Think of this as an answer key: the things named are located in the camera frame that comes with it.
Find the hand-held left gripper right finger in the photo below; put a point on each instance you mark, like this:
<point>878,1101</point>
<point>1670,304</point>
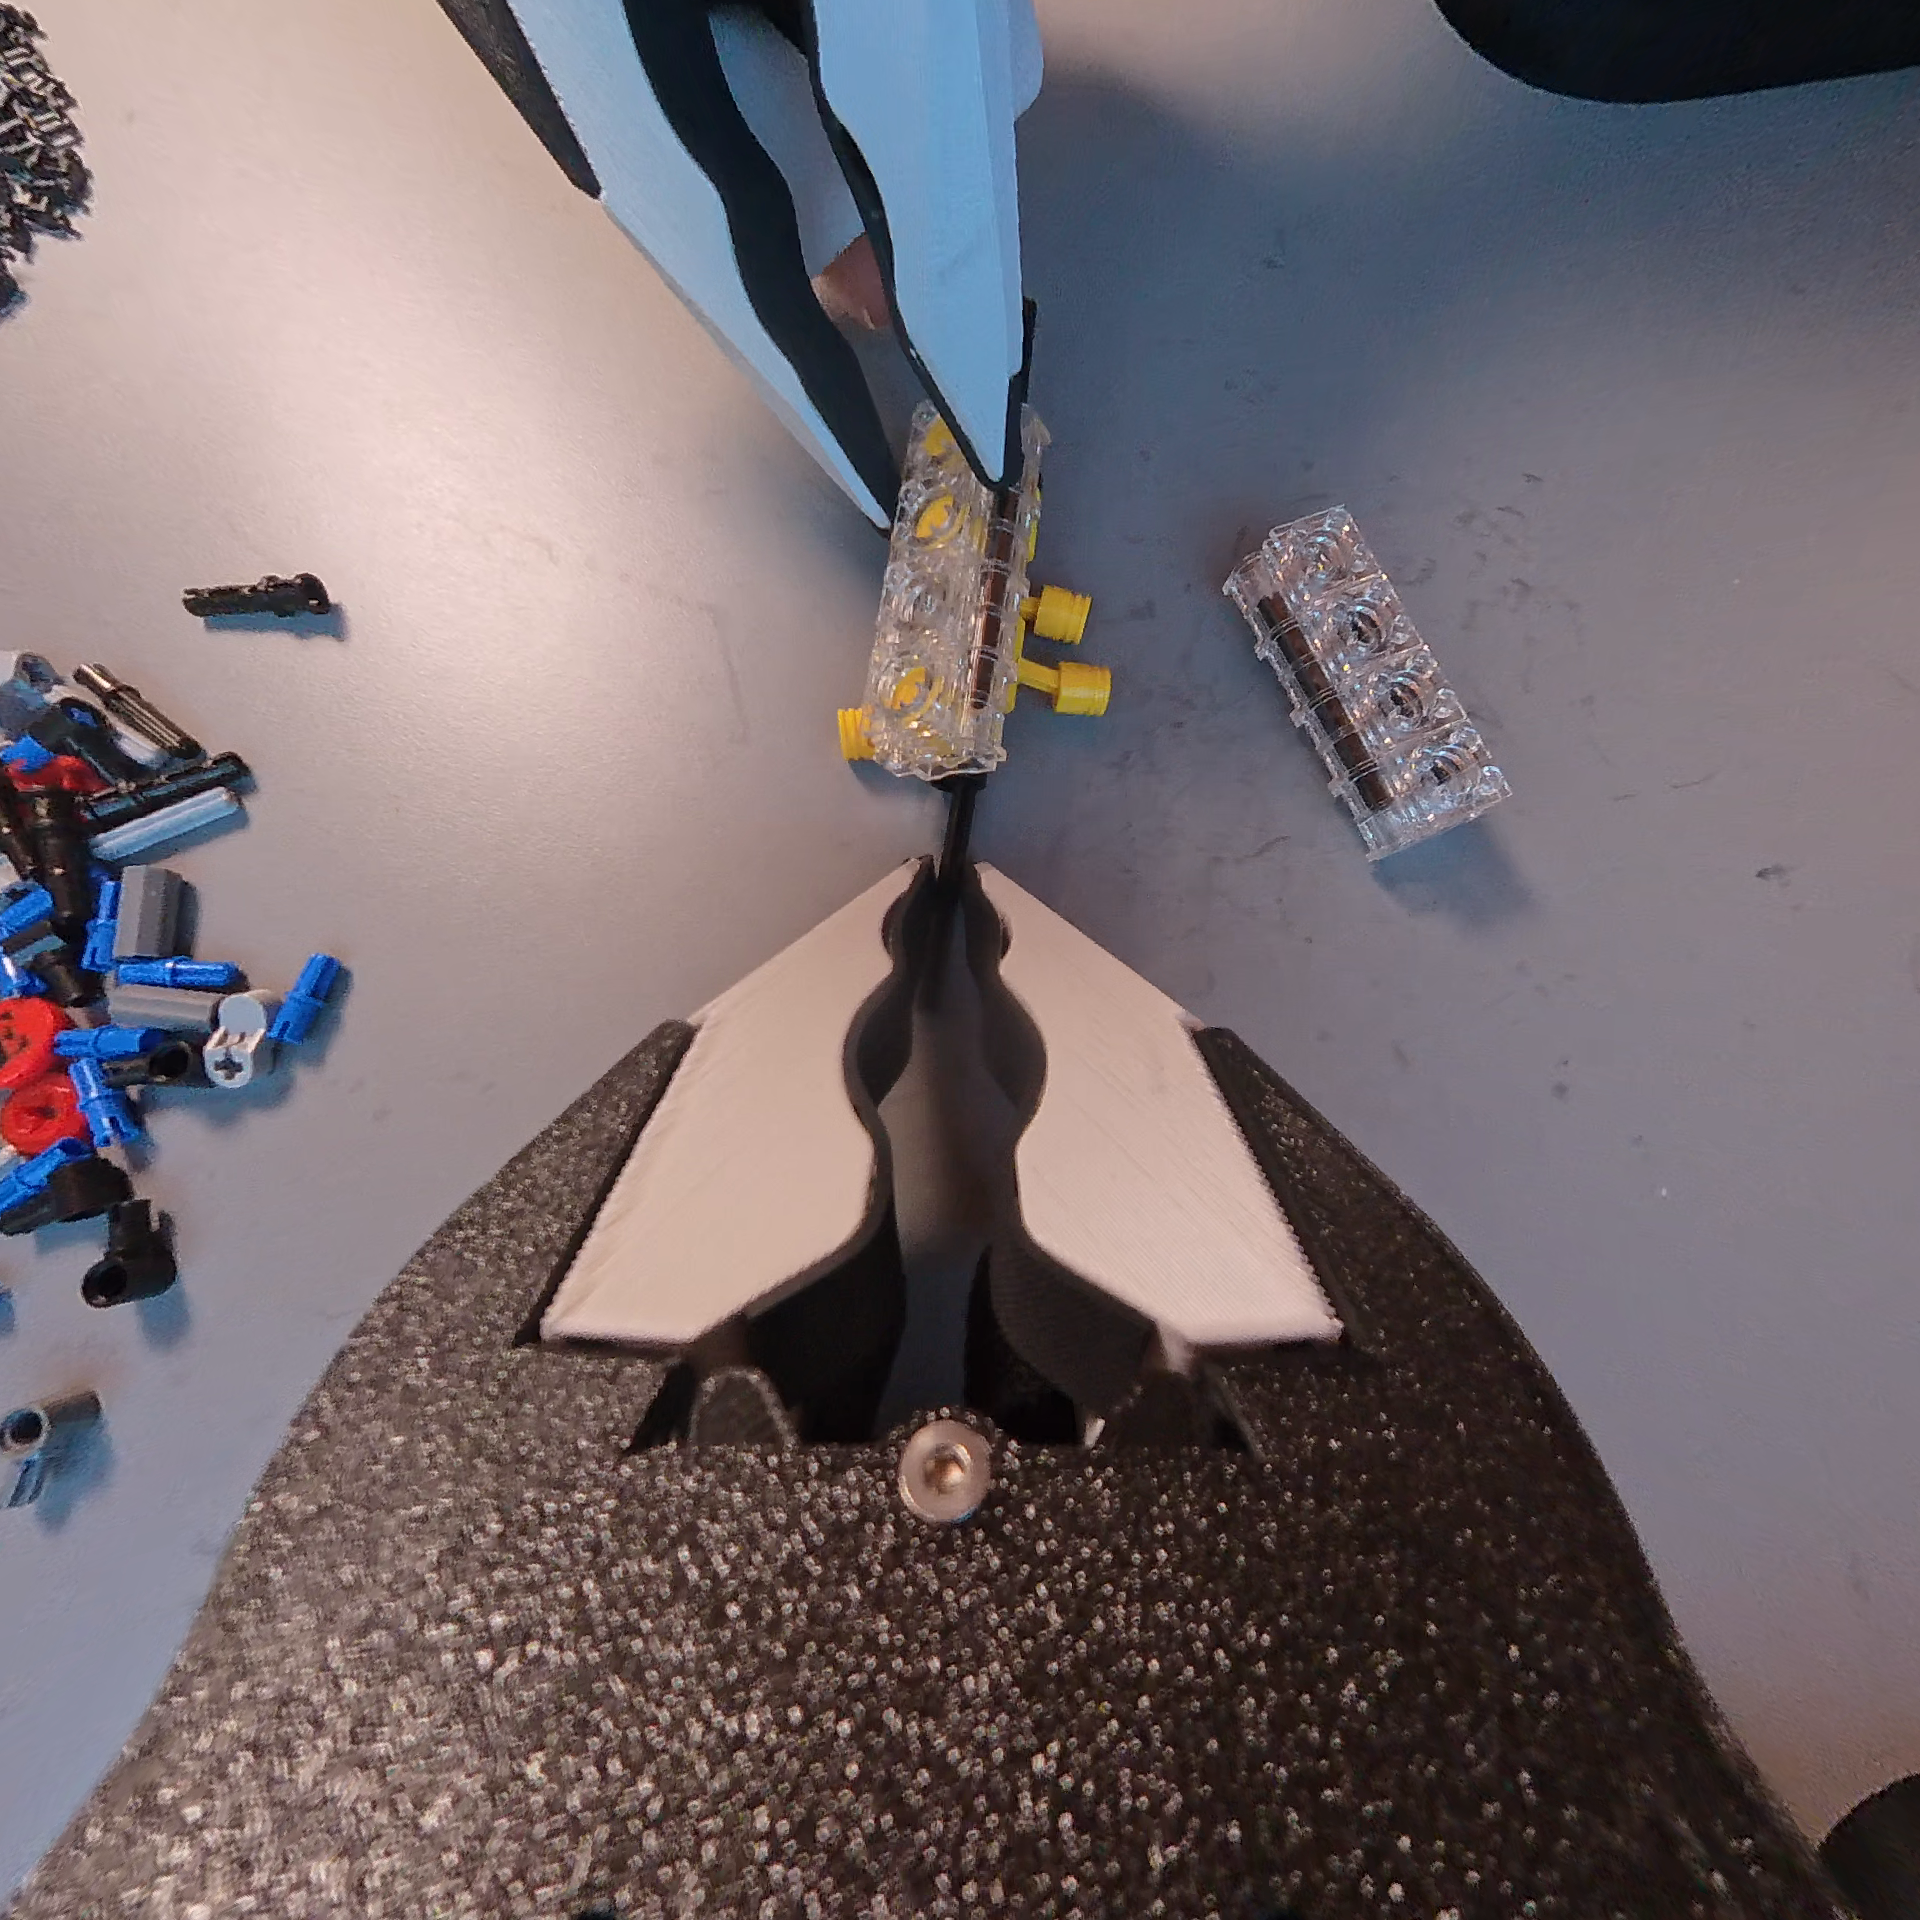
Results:
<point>1171,1184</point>

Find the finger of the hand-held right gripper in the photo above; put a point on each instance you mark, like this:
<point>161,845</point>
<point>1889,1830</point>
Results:
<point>644,150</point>
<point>945,182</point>

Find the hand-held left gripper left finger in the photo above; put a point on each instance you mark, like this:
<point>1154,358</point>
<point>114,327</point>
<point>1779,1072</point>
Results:
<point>720,1184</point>

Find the clear toy cylinder block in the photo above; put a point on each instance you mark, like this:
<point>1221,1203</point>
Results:
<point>937,600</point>
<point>1381,691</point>

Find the yellow piston crankshaft assembly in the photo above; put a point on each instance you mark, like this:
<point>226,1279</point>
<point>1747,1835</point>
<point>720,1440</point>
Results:
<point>1072,687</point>

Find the person's right hand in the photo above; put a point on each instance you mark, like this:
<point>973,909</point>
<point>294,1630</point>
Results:
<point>854,293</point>

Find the pile of black toy pins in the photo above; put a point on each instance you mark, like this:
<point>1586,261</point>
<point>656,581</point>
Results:
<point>37,136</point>

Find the single black toy pin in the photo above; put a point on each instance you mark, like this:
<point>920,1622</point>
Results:
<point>253,596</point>

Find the pile of small toy parts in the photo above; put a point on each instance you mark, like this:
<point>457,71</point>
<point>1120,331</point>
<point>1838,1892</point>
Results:
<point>149,902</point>

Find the black chair armrest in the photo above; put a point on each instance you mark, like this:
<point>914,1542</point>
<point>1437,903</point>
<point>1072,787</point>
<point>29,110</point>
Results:
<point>1723,45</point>

